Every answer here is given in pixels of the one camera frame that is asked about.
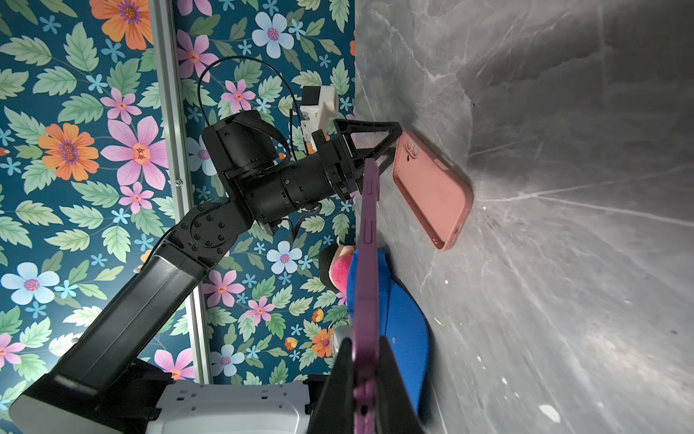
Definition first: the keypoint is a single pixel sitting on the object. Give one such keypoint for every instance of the phone with pink edge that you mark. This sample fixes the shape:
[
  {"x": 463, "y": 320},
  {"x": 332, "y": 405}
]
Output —
[{"x": 365, "y": 354}]

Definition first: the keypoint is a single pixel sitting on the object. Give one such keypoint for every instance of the aluminium frame post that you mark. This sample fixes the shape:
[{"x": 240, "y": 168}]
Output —
[{"x": 172, "y": 107}]

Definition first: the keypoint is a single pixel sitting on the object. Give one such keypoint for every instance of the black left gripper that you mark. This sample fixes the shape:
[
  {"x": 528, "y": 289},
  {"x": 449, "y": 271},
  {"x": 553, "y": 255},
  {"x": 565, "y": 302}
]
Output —
[{"x": 344, "y": 158}]

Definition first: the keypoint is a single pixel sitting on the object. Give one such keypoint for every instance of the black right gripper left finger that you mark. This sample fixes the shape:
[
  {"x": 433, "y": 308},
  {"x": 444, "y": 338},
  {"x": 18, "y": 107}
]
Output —
[{"x": 334, "y": 413}]

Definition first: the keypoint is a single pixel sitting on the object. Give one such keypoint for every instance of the blue cap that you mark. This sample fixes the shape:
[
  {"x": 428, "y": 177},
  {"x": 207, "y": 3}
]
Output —
[{"x": 405, "y": 332}]

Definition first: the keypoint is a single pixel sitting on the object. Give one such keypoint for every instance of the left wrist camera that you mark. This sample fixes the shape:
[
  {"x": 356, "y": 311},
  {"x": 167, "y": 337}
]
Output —
[{"x": 319, "y": 105}]

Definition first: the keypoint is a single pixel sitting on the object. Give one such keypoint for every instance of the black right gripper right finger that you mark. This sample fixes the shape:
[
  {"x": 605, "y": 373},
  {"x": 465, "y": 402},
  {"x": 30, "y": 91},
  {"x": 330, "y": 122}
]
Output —
[{"x": 396, "y": 414}]

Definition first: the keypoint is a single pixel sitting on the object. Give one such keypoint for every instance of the plush doll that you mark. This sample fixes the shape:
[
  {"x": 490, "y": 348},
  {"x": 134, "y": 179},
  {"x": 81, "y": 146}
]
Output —
[{"x": 334, "y": 266}]

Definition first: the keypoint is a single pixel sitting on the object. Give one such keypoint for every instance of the pink phone case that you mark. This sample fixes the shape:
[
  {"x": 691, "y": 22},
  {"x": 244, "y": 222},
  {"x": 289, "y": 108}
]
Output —
[{"x": 440, "y": 199}]

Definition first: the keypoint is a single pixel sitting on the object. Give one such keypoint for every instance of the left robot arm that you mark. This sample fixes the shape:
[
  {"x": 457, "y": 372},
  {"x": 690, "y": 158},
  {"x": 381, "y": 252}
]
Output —
[{"x": 101, "y": 386}]

